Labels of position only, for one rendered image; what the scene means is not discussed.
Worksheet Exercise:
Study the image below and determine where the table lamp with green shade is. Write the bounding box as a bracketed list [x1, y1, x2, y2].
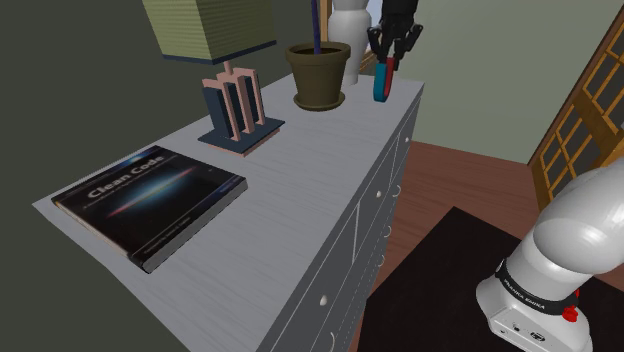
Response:
[140, 0, 287, 159]

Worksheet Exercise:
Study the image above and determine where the brown plant pot with stem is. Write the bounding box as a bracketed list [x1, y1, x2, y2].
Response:
[284, 0, 353, 113]

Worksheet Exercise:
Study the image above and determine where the white vase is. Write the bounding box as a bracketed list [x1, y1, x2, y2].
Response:
[326, 0, 375, 88]

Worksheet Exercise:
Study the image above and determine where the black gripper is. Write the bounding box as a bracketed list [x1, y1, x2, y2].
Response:
[367, 0, 425, 72]

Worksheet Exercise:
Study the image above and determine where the blue and red object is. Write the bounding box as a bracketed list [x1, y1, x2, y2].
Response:
[372, 56, 397, 104]

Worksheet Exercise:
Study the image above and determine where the black robot stand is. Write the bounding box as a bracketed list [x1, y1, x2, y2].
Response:
[357, 205, 624, 352]

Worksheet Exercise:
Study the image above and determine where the grey chest of drawers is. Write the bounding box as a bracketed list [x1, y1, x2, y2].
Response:
[31, 72, 426, 352]

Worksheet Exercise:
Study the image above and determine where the wooden lattice door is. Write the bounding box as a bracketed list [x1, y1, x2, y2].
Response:
[526, 3, 624, 212]

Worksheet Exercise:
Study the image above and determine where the black hardcover book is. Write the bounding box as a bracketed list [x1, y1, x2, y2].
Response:
[50, 144, 249, 275]

